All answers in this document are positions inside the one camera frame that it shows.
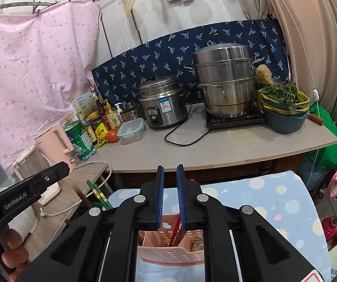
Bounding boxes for beige curtain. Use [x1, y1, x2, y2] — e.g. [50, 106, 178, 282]
[257, 0, 337, 124]

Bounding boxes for green chopstick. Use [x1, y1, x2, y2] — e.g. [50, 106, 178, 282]
[86, 180, 113, 210]

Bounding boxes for pink electric kettle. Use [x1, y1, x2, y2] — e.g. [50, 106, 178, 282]
[35, 123, 76, 171]

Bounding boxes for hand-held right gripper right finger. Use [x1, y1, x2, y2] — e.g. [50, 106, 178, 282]
[176, 164, 319, 282]

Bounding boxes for yellow snack packet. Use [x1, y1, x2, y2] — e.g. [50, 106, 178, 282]
[94, 123, 109, 141]

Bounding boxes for person's left hand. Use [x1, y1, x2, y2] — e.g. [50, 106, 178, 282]
[1, 230, 30, 271]

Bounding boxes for red plastic object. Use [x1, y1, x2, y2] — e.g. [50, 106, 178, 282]
[323, 214, 337, 240]

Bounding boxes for white and green carton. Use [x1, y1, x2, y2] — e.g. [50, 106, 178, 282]
[70, 92, 98, 118]

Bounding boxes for glass container with teal lid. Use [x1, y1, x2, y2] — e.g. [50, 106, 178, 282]
[116, 117, 145, 145]

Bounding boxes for navy printed cloth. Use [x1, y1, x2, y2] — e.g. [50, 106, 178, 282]
[91, 19, 292, 106]

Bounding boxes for white kettle cable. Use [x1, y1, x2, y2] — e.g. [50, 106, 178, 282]
[41, 160, 113, 218]

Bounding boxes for white cord with switch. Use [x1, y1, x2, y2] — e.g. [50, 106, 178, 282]
[270, 6, 322, 165]

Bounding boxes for green plastic bag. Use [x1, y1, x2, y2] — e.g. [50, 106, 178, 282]
[310, 109, 337, 165]

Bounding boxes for maroon chopstick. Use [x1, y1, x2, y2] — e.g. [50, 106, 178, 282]
[73, 185, 88, 209]

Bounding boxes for black induction cooktop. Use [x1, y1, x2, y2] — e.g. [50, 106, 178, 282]
[205, 107, 267, 129]

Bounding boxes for pink perforated utensil basket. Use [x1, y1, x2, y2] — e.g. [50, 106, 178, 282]
[136, 214, 206, 266]

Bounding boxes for black power cord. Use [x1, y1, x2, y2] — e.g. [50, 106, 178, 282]
[164, 103, 210, 147]

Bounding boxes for blue basin with greens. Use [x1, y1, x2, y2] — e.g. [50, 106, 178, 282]
[261, 91, 310, 134]

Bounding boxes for blue printed tablecloth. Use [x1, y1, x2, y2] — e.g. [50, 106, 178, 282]
[110, 170, 332, 282]

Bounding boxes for blue plastic bag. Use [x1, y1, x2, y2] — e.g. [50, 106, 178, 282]
[296, 153, 326, 188]

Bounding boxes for green leafy vegetables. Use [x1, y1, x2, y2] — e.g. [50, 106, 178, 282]
[258, 84, 306, 106]

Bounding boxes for white plastic-wrapped appliance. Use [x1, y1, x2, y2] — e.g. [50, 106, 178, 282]
[12, 147, 62, 207]

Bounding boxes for steel rice cooker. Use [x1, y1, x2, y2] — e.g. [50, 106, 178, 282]
[138, 75, 188, 130]

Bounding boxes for green can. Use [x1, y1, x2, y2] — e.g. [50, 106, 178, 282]
[63, 120, 97, 161]

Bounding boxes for steel steamer pot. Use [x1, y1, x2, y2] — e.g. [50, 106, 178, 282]
[184, 43, 266, 118]

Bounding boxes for pink dotted curtain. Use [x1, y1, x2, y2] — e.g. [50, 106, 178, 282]
[0, 0, 101, 171]

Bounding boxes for wooden tool handle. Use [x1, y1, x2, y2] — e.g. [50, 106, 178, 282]
[308, 113, 325, 126]

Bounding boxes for dark glass bottle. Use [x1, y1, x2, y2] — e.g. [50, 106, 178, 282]
[94, 95, 106, 116]

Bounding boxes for small steel pot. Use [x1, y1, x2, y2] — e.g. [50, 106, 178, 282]
[119, 101, 142, 122]

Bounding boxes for bright red chopstick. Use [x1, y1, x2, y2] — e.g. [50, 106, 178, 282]
[168, 223, 182, 247]

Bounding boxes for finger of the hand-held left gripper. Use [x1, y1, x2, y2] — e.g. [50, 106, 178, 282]
[25, 161, 71, 193]

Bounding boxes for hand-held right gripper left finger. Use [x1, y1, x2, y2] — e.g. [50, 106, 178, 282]
[16, 165, 165, 282]

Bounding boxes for grey kitchen counter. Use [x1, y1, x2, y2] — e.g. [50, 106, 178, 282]
[94, 103, 337, 173]

